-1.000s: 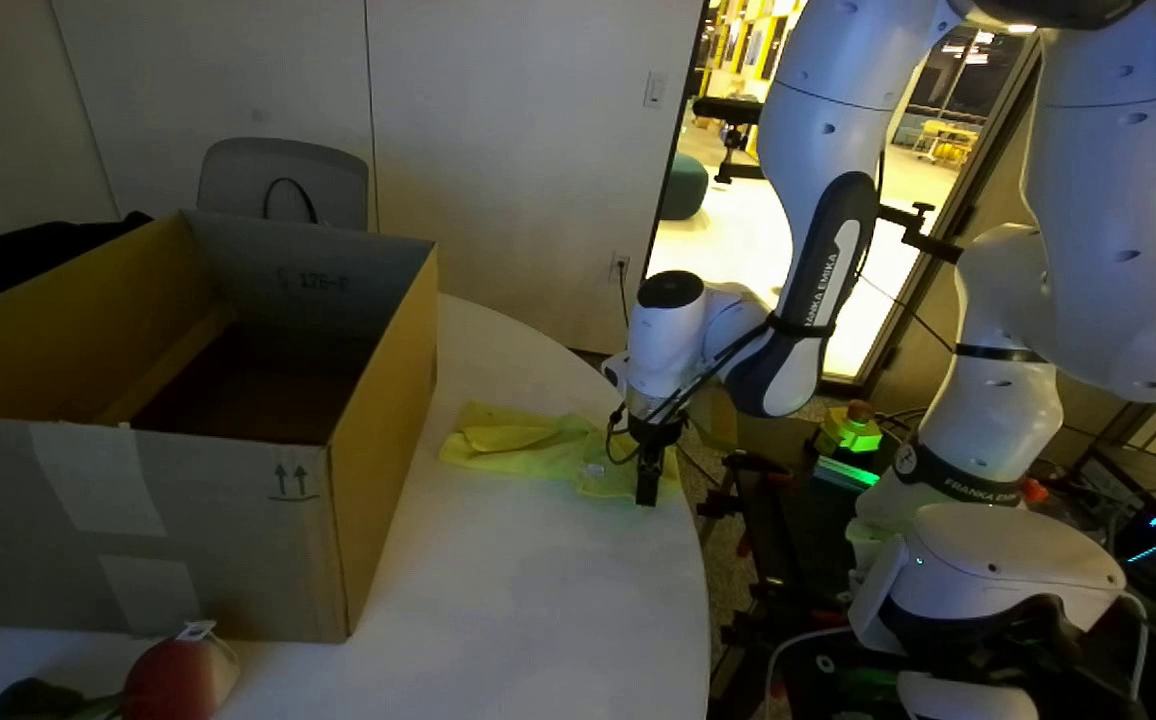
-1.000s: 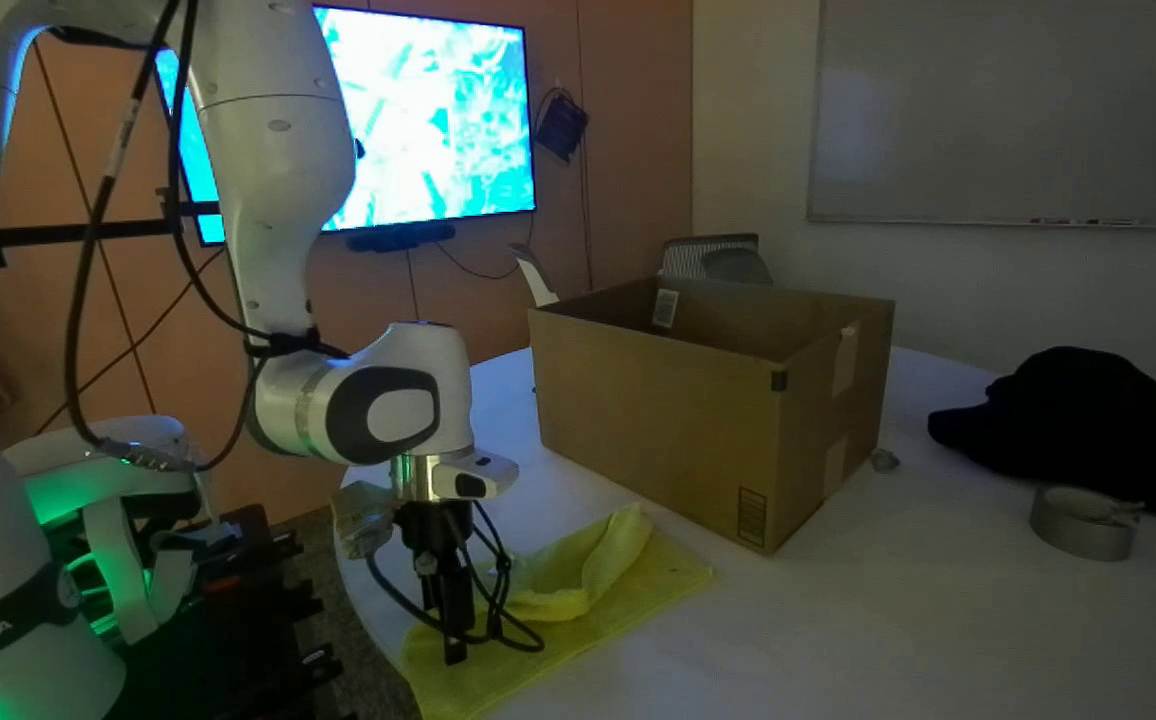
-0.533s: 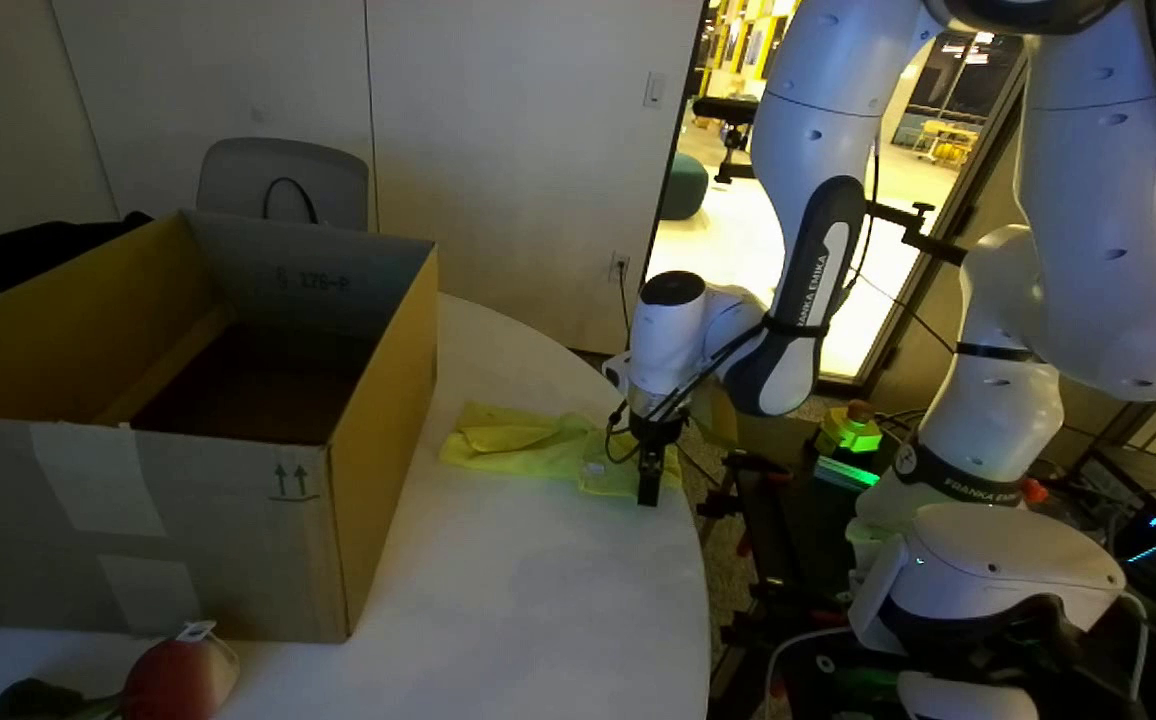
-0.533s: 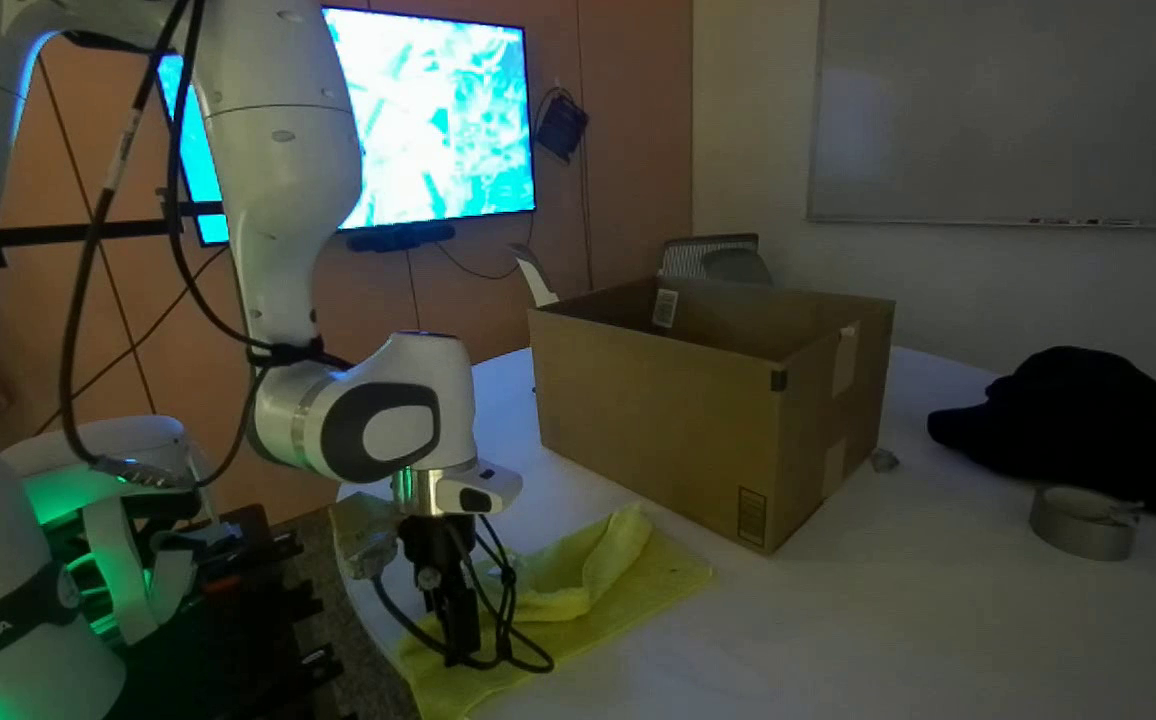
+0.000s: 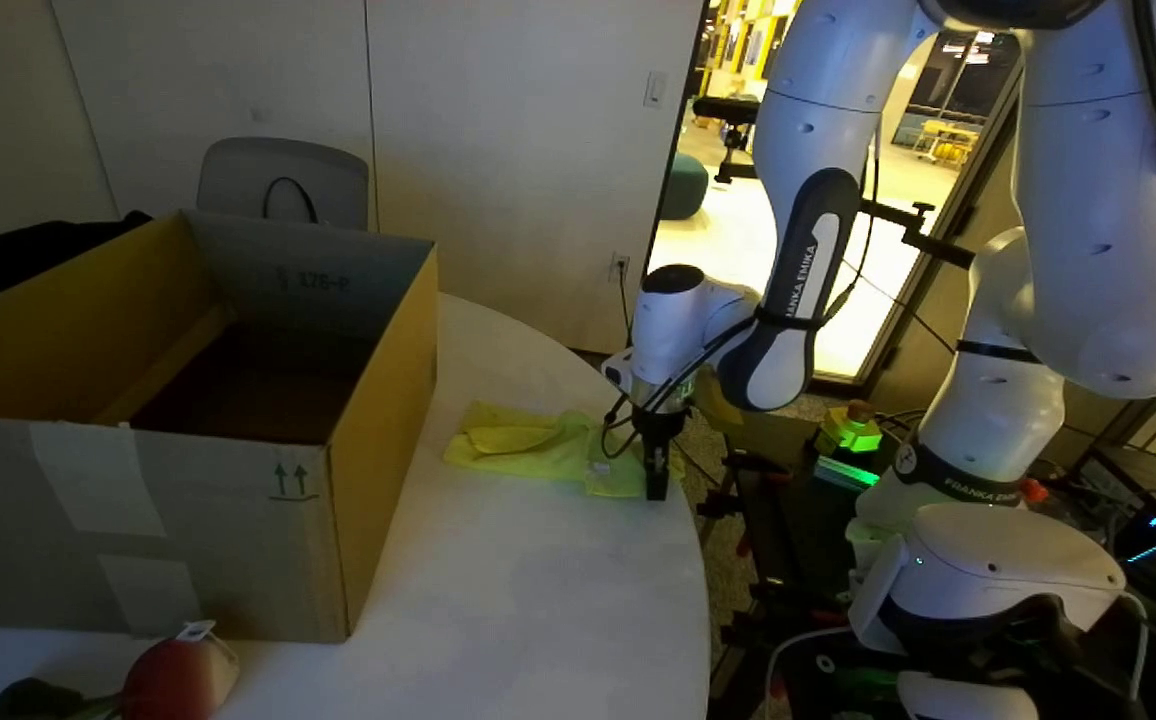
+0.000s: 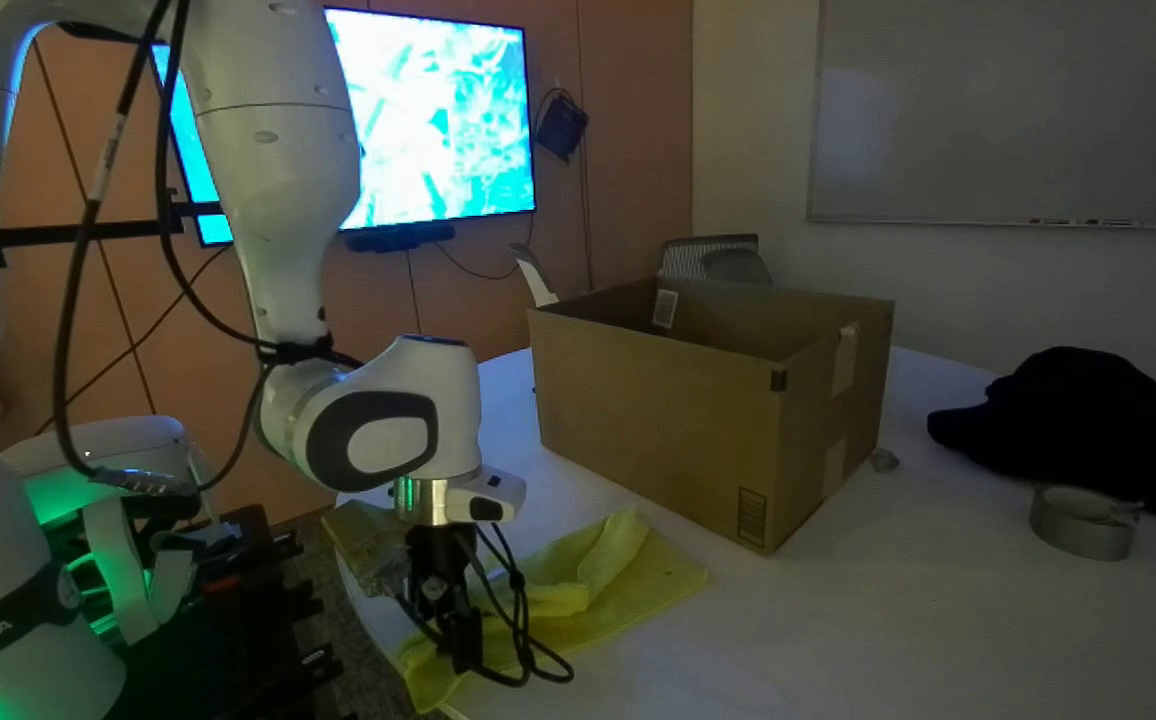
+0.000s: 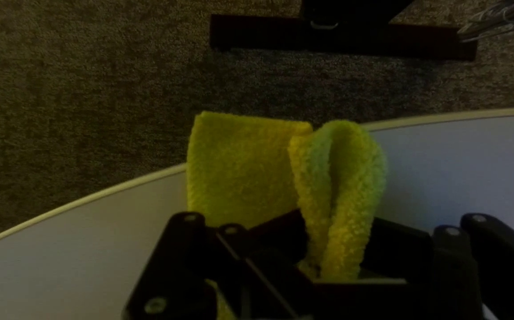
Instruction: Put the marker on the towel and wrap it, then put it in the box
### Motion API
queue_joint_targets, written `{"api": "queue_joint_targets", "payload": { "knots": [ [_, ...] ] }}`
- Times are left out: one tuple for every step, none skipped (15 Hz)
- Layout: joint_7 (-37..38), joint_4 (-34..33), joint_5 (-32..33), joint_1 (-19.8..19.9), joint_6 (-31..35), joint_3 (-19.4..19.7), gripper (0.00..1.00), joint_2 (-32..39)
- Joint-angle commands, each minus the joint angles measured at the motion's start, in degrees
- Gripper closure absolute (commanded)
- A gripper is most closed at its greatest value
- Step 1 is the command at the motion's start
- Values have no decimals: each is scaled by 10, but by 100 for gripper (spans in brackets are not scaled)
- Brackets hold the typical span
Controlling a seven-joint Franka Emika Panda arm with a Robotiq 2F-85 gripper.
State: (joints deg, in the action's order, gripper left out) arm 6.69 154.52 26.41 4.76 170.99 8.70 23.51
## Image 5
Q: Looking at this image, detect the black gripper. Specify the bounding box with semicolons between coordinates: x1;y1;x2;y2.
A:
629;404;689;502

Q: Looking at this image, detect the yellow microfibre towel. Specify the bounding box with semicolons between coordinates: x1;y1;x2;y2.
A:
439;404;651;502

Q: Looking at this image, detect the green lit controller box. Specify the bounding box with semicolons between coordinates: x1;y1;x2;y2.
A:
814;408;890;497

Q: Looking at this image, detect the open cardboard box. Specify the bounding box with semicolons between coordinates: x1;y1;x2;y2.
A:
0;207;444;647

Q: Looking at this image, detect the dark green stool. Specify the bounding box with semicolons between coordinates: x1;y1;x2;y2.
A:
662;153;711;223

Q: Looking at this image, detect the red round object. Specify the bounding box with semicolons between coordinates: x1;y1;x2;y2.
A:
121;637;241;720

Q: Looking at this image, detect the grey chair back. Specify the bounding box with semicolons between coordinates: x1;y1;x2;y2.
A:
192;133;373;233

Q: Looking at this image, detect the black jacket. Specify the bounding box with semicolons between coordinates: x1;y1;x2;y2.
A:
0;207;152;295

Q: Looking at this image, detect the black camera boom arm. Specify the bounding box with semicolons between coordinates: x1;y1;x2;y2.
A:
852;195;976;266

